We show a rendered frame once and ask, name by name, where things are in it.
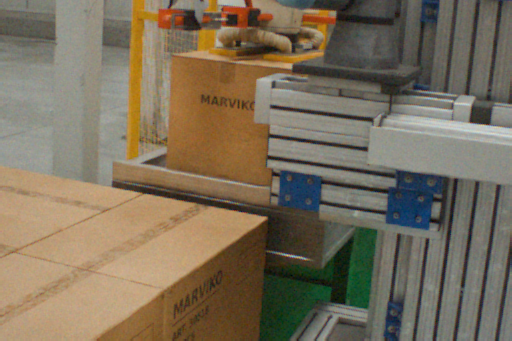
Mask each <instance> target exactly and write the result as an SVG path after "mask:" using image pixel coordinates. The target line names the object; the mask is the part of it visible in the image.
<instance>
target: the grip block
mask: <svg viewBox="0 0 512 341"><path fill-rule="evenodd" d="M221 12H233V13H238V14H242V15H243V18H244V19H243V20H242V21H239V22H238V26H226V24H224V23H223V24H222V27H231V28H240V29H247V27H248V28H259V27H260V20H259V16H261V10H260V8H252V7H241V6H234V7H229V6H223V7H222V10H221Z"/></svg>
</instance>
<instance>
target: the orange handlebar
mask: <svg viewBox="0 0 512 341"><path fill-rule="evenodd" d="M272 19H273V15H272V14H271V13H261V16H259V20H272ZM162 20H163V22H164V23H169V24H171V20H172V16H171V15H168V14H166V15H164V16H163V18H162ZM302 20H303V21H307V22H317V23H326V24H335V17H326V16H316V15H305V14H303V16H302ZM209 21H210V17H209V16H203V19H202V21H201V23H208V22H209ZM181 22H182V18H181V17H180V16H177V17H175V24H180V23H181Z"/></svg>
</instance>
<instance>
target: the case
mask: <svg viewBox="0 0 512 341"><path fill-rule="evenodd" d="M263 55H264V53H263V54H256V55H243V56H221V55H213V54H209V50H206V51H198V52H190V53H182V54H174V55H172V56H171V75H170V94H169V113H168V131H167V151H166V169H175V170H182V171H187V172H193V173H197V174H203V175H208V176H213V177H218V178H223V179H229V180H239V181H244V182H250V183H254V184H260V185H265V186H271V170H272V169H270V168H266V156H267V144H268V132H269V125H270V124H263V123H257V122H254V121H253V120H254V107H255V94H256V82H257V79H260V78H263V77H266V76H269V75H272V74H290V75H295V76H303V77H309V74H293V73H292V72H291V69H292V64H290V63H282V62H274V61H267V60H263Z"/></svg>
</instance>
